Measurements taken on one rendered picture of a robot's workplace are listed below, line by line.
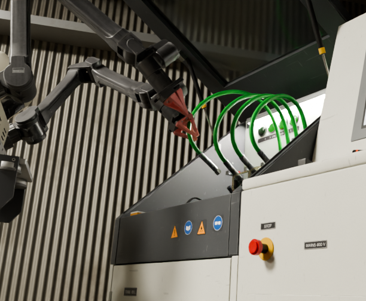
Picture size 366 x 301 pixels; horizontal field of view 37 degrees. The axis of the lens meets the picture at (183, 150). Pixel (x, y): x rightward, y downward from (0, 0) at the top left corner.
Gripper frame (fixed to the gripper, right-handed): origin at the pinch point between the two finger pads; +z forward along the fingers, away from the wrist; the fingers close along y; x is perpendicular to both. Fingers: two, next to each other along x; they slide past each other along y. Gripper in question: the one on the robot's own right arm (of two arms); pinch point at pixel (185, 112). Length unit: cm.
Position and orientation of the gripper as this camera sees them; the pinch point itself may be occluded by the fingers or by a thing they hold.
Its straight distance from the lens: 160.2
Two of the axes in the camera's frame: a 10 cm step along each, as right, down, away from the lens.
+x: -3.3, 2.5, 9.1
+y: 7.0, -5.8, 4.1
